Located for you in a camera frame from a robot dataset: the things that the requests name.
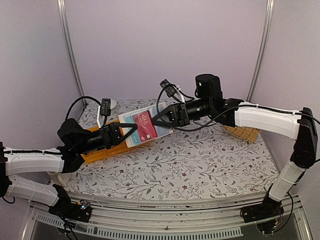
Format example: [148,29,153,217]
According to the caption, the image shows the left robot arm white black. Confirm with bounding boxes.
[0,118,138,217]

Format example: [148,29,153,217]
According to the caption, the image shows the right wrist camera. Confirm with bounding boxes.
[159,79,186,103]

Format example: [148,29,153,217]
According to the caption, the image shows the yellow left storage bin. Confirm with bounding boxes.
[81,126,108,165]

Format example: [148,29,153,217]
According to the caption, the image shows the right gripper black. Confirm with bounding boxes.
[151,98,213,128]

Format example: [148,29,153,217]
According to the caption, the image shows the right black cable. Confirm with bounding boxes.
[156,88,320,162]

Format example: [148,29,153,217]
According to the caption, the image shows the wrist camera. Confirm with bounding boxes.
[159,79,186,103]
[96,98,111,129]

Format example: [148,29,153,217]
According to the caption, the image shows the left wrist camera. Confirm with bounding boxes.
[96,98,111,129]

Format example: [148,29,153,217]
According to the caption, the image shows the woven bamboo tray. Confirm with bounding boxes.
[224,126,260,143]

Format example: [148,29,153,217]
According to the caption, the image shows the front aluminium rail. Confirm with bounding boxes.
[21,193,315,240]

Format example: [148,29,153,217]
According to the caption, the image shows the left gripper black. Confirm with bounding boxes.
[75,122,138,155]

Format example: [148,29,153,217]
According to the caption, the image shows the black cable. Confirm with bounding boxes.
[156,88,320,162]
[66,96,102,121]

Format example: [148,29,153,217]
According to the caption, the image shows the right aluminium frame post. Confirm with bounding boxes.
[246,0,275,102]

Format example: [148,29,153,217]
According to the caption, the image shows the yellow middle storage bin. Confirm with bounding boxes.
[103,126,129,157]

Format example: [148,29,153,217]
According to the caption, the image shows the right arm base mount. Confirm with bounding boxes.
[240,200,285,223]

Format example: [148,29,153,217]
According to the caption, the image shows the aluminium frame post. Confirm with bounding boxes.
[246,0,275,102]
[56,0,85,97]

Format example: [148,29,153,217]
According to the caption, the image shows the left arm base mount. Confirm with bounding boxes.
[48,199,93,223]

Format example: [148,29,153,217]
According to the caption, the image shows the white ceramic bowl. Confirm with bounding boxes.
[110,99,117,110]

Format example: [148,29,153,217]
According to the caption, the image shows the beige card holder wallet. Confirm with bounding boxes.
[118,104,173,148]

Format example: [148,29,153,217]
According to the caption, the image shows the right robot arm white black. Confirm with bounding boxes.
[152,73,319,218]

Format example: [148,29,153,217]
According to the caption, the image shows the left aluminium frame post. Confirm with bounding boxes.
[56,0,85,97]

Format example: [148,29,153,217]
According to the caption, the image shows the left black cable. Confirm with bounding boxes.
[66,96,102,121]

